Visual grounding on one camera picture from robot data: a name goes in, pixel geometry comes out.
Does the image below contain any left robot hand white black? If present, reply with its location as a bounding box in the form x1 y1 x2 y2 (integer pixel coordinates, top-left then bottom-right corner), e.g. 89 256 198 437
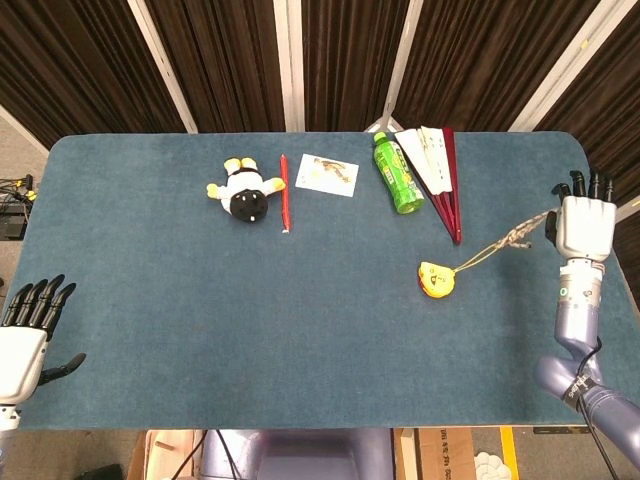
0 273 87 406

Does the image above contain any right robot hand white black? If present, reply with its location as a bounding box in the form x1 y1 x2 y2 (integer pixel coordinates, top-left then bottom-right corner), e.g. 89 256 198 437
544 169 617 262

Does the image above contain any braided string lanyard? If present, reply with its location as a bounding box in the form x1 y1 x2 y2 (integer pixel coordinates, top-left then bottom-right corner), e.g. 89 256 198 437
452 209 551 275

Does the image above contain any yellow tape measure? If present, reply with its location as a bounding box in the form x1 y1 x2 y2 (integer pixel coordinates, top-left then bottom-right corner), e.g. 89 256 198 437
417 260 457 300

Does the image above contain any dark brown curtain panel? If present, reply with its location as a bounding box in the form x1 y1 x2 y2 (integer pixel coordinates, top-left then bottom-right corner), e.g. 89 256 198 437
144 0 291 134
0 0 186 151
302 0 411 132
394 0 599 132
539 0 640 271

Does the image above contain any red white folding fan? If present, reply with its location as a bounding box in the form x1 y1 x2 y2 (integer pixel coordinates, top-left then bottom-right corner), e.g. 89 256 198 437
393 125 464 246

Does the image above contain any plain cardboard box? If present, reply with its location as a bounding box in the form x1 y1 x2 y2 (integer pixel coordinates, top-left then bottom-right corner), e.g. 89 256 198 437
127 428 206 480

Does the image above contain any green plastic bottle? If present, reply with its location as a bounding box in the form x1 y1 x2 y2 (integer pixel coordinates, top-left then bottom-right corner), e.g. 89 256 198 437
372 131 426 216

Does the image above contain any blue felt table cover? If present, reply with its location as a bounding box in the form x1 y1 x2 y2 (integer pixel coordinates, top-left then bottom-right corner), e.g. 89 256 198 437
8 130 636 431

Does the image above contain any white picture card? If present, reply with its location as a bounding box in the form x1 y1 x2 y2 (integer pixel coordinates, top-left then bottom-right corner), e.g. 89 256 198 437
294 153 360 198

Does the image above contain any printed cardboard box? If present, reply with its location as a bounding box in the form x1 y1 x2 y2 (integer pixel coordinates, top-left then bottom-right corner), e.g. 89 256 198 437
394 427 476 480

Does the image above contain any black white plush toy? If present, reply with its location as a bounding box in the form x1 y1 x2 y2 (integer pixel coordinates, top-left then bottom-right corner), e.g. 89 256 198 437
206 157 287 224

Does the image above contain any blue robot torso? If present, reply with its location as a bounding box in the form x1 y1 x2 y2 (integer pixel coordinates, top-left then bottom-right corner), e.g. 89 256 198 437
199 428 394 480

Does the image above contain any red pen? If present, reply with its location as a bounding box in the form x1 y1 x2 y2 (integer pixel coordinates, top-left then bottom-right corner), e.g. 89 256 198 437
278 153 293 236

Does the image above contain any black equipment with cables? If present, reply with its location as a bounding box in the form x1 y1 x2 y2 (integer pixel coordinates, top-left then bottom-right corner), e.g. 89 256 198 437
0 172 40 242

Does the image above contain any white frame post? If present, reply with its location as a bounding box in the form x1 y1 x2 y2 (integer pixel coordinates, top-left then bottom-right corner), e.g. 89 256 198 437
377 0 426 134
509 0 621 132
287 0 306 133
127 0 199 134

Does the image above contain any black printed arm strap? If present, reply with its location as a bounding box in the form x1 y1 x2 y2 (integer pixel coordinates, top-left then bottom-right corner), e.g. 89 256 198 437
564 377 592 406

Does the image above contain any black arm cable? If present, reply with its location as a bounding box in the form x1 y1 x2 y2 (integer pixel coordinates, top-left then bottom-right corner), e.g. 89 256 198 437
574 337 627 480

